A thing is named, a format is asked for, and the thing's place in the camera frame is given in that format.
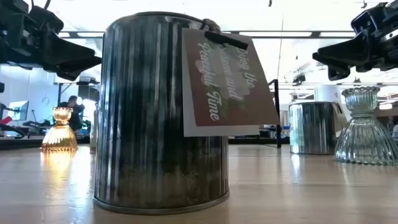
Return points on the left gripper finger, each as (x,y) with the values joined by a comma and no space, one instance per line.
(73,74)
(68,57)

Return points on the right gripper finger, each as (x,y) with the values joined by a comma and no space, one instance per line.
(351,49)
(339,71)

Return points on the amber glass candlestick holder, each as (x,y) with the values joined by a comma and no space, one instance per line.
(60,137)

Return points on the clear glass flask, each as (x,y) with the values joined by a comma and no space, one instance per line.
(140,124)
(311,130)

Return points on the clear glass candlestick holder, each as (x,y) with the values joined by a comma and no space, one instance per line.
(363,143)

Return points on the white cylindrical pillar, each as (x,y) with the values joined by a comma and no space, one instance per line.
(326,93)

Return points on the black ceiling spotlight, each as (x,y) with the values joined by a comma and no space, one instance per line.
(299,79)

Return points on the person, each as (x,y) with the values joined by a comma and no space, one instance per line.
(74,116)

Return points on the wooden shelf riser black legs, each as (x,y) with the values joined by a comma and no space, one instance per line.
(277,118)

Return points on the red object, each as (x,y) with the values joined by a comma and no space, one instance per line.
(5,120)

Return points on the clear glass flask bottom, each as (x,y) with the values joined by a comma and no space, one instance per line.
(140,124)

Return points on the brown printed gift tag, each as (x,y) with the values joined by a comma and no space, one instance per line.
(224,93)

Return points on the black clip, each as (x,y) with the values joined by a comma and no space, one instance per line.
(225,40)

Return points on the brown twine knot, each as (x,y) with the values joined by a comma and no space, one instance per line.
(211,25)

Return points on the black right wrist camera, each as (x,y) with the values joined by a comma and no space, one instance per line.
(363,22)

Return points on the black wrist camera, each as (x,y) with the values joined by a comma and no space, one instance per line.
(363,22)
(46,19)

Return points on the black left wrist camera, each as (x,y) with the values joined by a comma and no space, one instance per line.
(46,19)

